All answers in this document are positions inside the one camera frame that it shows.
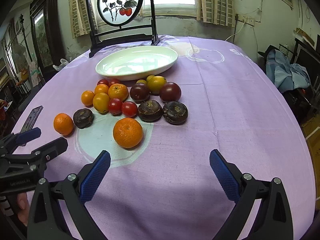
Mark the dark water chestnut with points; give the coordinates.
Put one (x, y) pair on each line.
(83, 118)
(150, 111)
(175, 113)

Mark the wall power outlet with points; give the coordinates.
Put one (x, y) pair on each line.
(245, 19)

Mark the small orange kumquat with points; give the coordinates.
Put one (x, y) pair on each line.
(87, 98)

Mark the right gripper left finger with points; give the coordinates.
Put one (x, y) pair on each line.
(46, 220)

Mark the small orange citrus back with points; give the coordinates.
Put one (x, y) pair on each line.
(101, 88)

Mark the red cherry tomato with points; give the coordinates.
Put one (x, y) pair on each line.
(115, 106)
(129, 109)
(114, 81)
(103, 81)

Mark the smartphone on table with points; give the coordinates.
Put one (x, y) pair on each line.
(31, 119)

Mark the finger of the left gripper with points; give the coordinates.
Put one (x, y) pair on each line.
(27, 135)
(43, 154)

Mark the left beige curtain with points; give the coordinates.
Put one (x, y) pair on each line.
(79, 18)

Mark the purple printed tablecloth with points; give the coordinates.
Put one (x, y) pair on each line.
(165, 188)

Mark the dark purple plum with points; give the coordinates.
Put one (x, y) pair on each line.
(139, 92)
(170, 92)

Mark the wrinkled orange mandarin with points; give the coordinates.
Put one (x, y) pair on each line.
(118, 91)

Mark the white plastic bag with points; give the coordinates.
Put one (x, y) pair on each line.
(63, 63)

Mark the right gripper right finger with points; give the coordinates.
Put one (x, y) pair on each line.
(273, 219)

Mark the large yellow orange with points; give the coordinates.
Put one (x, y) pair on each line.
(155, 84)

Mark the person's left hand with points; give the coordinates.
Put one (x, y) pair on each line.
(23, 208)

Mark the small orange mandarin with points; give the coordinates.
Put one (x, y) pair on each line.
(63, 124)

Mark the large orange mandarin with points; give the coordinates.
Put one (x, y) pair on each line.
(128, 133)

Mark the beige curtain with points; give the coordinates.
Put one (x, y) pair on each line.
(79, 18)
(217, 12)

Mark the right beige curtain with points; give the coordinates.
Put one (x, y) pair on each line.
(217, 12)

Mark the dark framed mirror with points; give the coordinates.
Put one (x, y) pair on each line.
(46, 34)

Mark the blue clothes pile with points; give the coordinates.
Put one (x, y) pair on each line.
(284, 75)

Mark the yellow-orange citrus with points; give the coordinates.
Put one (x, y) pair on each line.
(101, 102)

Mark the white oval plate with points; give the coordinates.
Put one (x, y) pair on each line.
(137, 62)

